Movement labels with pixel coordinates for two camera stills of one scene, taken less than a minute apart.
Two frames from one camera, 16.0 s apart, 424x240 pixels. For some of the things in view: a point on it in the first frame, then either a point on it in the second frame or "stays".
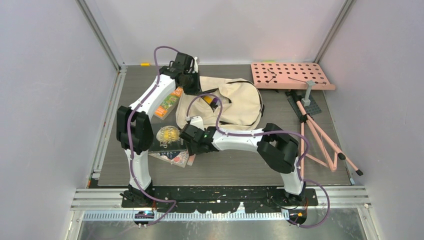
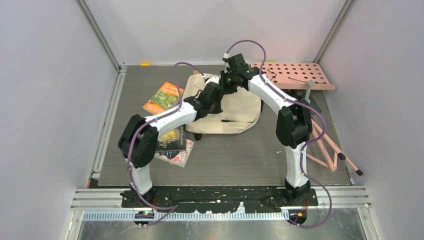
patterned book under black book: (176, 158) stays
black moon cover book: (167, 137) stays
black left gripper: (196, 89) to (218, 109)
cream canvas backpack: (222, 103) stays
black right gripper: (192, 150) to (224, 73)
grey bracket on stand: (305, 101) stays
